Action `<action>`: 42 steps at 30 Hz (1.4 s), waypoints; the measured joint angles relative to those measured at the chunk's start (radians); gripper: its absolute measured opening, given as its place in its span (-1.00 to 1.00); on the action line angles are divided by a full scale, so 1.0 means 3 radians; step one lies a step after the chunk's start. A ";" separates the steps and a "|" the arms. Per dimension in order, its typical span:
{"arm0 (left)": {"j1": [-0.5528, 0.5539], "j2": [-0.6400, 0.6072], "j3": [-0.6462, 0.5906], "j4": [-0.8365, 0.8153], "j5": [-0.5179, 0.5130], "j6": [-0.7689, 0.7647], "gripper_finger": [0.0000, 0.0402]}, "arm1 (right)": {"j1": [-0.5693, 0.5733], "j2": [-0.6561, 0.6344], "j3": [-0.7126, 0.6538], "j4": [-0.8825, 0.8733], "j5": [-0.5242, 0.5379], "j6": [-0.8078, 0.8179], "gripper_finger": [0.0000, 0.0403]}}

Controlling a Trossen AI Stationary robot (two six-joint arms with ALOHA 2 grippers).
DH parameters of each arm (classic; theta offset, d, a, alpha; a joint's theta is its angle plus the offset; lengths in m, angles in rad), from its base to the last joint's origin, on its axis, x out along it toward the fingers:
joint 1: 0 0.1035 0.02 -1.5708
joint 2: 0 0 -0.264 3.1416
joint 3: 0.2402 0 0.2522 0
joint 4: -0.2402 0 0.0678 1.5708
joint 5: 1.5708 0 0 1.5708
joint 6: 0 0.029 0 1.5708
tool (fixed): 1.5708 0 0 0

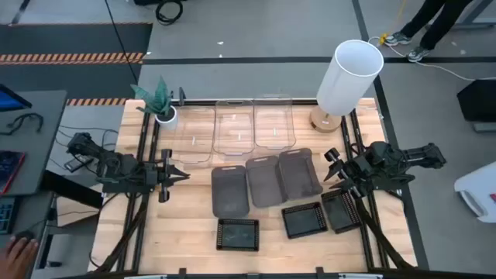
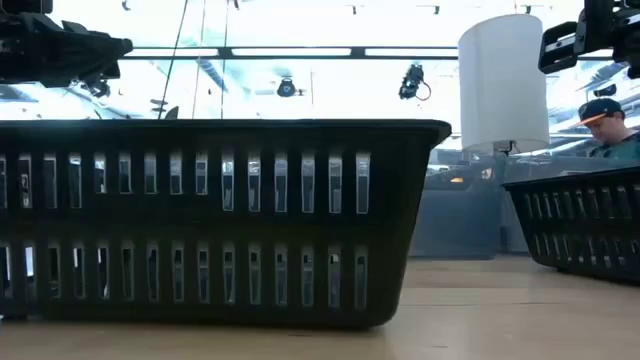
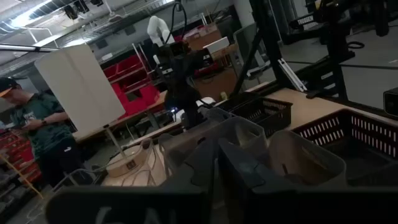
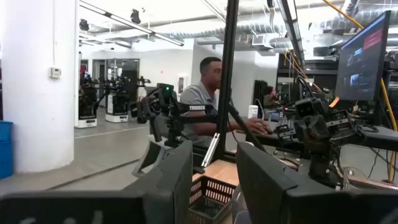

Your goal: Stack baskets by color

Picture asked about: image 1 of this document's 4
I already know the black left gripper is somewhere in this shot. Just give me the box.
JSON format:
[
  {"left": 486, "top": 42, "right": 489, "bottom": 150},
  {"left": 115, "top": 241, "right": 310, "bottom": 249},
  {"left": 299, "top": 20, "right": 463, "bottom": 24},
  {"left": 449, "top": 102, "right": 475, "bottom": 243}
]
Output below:
[{"left": 145, "top": 149, "right": 191, "bottom": 203}]

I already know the person's shoe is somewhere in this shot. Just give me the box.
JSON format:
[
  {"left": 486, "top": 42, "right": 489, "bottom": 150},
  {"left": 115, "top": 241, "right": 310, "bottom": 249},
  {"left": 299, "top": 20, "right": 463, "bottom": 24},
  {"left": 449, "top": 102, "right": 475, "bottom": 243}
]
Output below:
[
  {"left": 406, "top": 46, "right": 432, "bottom": 63},
  {"left": 384, "top": 31, "right": 412, "bottom": 47}
]

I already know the coiled black cable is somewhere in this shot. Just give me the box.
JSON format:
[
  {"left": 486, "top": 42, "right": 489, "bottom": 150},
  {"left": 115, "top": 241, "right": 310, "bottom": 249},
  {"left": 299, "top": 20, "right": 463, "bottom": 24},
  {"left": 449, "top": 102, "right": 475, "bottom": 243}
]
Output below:
[{"left": 154, "top": 0, "right": 184, "bottom": 26}]

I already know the person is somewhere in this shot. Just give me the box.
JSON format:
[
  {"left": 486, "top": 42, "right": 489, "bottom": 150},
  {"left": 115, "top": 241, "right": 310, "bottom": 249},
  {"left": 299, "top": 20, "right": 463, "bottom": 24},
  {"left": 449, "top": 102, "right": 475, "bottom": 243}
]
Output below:
[{"left": 383, "top": 0, "right": 476, "bottom": 63}]

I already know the long thin black cable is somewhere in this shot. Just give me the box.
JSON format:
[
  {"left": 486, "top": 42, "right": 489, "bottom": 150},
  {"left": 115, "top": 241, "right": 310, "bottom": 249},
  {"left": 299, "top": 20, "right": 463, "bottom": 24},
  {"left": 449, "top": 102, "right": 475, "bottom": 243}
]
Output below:
[{"left": 104, "top": 0, "right": 140, "bottom": 84}]

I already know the computer monitor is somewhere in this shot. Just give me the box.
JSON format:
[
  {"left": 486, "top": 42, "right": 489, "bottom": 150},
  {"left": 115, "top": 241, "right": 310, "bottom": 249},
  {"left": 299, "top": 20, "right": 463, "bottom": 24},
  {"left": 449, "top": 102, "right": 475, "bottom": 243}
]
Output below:
[{"left": 0, "top": 83, "right": 33, "bottom": 113}]

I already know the black headset cable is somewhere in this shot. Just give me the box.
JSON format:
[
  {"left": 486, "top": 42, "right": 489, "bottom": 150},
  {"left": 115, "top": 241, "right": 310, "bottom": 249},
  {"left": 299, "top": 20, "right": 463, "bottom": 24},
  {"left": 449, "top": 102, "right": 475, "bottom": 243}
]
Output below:
[{"left": 0, "top": 112, "right": 44, "bottom": 136}]

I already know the black slotted plastic basket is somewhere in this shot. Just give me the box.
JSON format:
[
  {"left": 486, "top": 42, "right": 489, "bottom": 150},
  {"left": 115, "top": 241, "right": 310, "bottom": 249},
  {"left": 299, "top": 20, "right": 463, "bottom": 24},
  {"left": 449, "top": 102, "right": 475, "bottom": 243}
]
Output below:
[
  {"left": 215, "top": 218, "right": 260, "bottom": 252},
  {"left": 320, "top": 188, "right": 363, "bottom": 235},
  {"left": 281, "top": 201, "right": 329, "bottom": 239}
]

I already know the black box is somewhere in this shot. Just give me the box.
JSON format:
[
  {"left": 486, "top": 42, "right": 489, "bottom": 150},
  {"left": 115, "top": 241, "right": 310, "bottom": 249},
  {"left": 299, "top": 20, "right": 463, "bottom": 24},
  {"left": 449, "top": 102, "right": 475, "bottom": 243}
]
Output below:
[{"left": 456, "top": 79, "right": 496, "bottom": 123}]

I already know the small black device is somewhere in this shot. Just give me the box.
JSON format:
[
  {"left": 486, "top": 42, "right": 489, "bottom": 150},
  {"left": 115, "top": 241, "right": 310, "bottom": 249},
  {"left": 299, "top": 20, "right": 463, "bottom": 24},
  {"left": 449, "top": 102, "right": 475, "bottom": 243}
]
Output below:
[{"left": 64, "top": 154, "right": 94, "bottom": 174}]

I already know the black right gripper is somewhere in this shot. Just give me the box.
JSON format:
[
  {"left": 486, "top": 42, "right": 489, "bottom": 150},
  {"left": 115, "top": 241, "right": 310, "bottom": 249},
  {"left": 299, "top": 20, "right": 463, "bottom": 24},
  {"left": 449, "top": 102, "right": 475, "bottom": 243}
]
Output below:
[{"left": 323, "top": 147, "right": 375, "bottom": 199}]

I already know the white plant pot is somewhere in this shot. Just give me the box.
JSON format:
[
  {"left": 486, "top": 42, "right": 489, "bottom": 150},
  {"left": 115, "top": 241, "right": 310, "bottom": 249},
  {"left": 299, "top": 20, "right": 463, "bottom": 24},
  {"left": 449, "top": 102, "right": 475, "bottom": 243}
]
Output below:
[{"left": 154, "top": 105, "right": 178, "bottom": 131}]

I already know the black metal table frame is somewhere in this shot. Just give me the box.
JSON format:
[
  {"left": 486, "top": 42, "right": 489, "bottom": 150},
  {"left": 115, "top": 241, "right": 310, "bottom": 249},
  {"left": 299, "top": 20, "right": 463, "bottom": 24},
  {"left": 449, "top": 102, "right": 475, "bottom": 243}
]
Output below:
[{"left": 95, "top": 98, "right": 418, "bottom": 279}]

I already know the grey plastic bin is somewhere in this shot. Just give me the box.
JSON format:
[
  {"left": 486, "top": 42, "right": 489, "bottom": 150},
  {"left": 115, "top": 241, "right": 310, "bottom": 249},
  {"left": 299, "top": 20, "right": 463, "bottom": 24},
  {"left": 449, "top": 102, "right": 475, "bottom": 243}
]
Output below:
[
  {"left": 245, "top": 155, "right": 288, "bottom": 208},
  {"left": 211, "top": 165, "right": 250, "bottom": 219},
  {"left": 277, "top": 147, "right": 324, "bottom": 201}
]

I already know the round wooden lamp base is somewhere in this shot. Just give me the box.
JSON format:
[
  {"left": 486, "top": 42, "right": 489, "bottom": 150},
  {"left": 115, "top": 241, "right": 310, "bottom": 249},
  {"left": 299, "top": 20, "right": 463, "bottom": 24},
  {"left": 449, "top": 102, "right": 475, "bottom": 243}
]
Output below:
[{"left": 309, "top": 105, "right": 343, "bottom": 134}]

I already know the white plastic object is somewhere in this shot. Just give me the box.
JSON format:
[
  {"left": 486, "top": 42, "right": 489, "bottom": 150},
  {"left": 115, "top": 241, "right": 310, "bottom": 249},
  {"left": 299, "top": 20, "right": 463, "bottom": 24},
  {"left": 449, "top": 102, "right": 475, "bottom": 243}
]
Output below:
[{"left": 453, "top": 161, "right": 496, "bottom": 224}]

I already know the black keyboard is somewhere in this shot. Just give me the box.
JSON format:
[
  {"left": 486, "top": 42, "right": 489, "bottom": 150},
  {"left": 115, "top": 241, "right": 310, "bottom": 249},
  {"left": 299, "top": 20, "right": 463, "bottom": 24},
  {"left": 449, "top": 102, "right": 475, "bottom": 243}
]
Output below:
[{"left": 0, "top": 196, "right": 16, "bottom": 236}]

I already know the clear plastic bin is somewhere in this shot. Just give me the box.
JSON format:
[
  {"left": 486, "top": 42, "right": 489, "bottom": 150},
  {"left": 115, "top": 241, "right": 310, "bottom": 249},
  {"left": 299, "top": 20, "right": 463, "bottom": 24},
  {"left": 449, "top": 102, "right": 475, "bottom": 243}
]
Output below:
[
  {"left": 253, "top": 94, "right": 298, "bottom": 150},
  {"left": 212, "top": 98, "right": 256, "bottom": 157},
  {"left": 170, "top": 105, "right": 216, "bottom": 166}
]

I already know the yellow cable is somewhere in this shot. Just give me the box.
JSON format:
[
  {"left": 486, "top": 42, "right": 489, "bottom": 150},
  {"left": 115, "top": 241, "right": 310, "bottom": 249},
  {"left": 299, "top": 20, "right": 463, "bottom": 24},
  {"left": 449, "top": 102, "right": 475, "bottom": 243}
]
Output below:
[{"left": 378, "top": 0, "right": 408, "bottom": 46}]

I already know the person's hand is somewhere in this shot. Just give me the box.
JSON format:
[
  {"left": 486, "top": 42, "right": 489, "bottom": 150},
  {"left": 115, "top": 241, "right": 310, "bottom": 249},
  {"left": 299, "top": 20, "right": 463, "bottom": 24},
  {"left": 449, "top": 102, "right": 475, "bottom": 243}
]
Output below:
[{"left": 0, "top": 236, "right": 40, "bottom": 279}]

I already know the black floor mat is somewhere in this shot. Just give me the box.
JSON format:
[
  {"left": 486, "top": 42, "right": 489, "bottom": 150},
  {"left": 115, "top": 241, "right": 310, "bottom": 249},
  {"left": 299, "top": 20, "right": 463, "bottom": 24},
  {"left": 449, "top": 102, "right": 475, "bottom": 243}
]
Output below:
[{"left": 0, "top": 22, "right": 154, "bottom": 106}]

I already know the grey desk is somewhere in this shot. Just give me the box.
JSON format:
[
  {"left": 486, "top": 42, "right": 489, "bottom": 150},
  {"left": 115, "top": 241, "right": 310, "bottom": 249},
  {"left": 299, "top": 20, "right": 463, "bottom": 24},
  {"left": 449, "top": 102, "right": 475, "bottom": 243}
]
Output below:
[{"left": 0, "top": 89, "right": 67, "bottom": 197}]

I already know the white cylindrical lamp shade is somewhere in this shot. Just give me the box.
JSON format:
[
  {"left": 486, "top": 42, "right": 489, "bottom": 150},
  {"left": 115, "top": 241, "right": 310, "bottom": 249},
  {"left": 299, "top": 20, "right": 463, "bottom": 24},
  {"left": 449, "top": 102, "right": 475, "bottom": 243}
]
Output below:
[{"left": 315, "top": 39, "right": 384, "bottom": 117}]

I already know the red-edged tablet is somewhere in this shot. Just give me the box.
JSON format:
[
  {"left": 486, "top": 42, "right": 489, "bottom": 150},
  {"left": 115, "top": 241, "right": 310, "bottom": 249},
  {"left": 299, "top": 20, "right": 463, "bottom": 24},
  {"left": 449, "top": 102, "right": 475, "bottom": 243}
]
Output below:
[{"left": 0, "top": 150, "right": 26, "bottom": 195}]

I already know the white floor cable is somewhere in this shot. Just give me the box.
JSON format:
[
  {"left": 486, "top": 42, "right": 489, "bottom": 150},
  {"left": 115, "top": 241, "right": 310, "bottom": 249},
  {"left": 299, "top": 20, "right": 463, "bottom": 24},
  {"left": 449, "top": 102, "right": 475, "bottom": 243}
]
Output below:
[{"left": 367, "top": 35, "right": 496, "bottom": 82}]

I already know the green artificial plant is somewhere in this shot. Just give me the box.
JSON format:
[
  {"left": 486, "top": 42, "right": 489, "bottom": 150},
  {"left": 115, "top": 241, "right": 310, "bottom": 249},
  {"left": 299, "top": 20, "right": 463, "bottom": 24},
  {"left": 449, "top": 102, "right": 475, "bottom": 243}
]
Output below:
[{"left": 130, "top": 75, "right": 174, "bottom": 117}]

